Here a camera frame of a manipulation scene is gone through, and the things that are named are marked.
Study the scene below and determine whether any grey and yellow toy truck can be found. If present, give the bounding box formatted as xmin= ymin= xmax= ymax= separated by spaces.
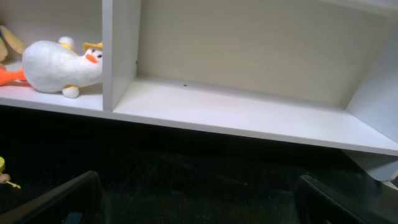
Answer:
xmin=0 ymin=156 xmax=22 ymax=190

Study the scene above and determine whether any white plush duck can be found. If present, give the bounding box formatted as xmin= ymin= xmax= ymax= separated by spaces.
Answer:
xmin=0 ymin=36 xmax=103 ymax=99

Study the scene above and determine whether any white shelf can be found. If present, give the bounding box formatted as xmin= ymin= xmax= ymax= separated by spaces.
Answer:
xmin=0 ymin=0 xmax=398 ymax=190

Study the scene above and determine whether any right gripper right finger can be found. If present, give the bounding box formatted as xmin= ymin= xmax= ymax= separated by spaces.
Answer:
xmin=294 ymin=174 xmax=398 ymax=224

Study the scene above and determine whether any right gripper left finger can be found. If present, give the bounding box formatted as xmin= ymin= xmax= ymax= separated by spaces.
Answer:
xmin=0 ymin=170 xmax=101 ymax=224

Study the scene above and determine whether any yellow plush duck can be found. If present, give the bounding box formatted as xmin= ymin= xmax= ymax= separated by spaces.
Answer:
xmin=0 ymin=25 xmax=26 ymax=63

